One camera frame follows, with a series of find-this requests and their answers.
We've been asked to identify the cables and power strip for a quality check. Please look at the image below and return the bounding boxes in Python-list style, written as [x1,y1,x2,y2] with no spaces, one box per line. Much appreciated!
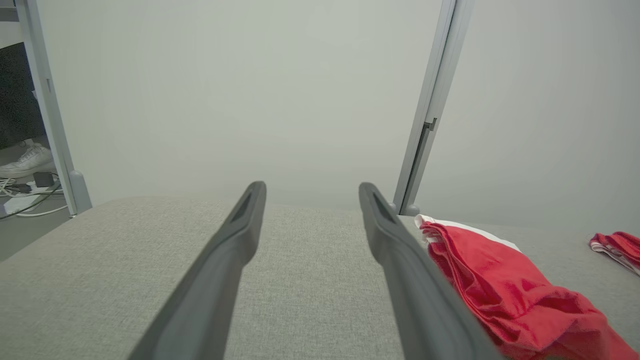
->
[0,176,68,218]

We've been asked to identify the grey partition joint post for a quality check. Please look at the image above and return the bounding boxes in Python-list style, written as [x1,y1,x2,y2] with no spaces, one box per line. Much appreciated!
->
[391,0,476,217]

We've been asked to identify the red Bulls shorts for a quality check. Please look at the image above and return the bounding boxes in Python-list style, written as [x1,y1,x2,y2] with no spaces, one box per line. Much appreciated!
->
[415,214,640,360]

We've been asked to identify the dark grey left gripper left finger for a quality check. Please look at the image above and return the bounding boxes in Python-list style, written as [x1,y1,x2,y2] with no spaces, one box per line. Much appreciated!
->
[127,181,267,360]

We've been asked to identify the white sneaker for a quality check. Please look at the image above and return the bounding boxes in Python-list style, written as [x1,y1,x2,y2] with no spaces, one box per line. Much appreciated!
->
[0,142,56,179]

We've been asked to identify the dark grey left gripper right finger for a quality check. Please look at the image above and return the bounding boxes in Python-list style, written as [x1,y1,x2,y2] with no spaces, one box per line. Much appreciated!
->
[358,182,503,360]

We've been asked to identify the red Bulls 23 jersey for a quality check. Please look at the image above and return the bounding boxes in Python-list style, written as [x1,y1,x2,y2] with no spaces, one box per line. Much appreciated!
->
[588,231,640,276]

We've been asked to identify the grey fabric padded surface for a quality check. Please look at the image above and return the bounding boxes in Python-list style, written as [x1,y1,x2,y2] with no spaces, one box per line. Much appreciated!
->
[0,195,640,360]

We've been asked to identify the white power strip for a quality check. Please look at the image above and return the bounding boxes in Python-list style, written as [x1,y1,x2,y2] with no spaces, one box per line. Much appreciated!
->
[0,194,42,216]

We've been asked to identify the grey partition end post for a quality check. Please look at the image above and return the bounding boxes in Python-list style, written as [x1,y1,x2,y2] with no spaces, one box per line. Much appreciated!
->
[15,0,93,217]

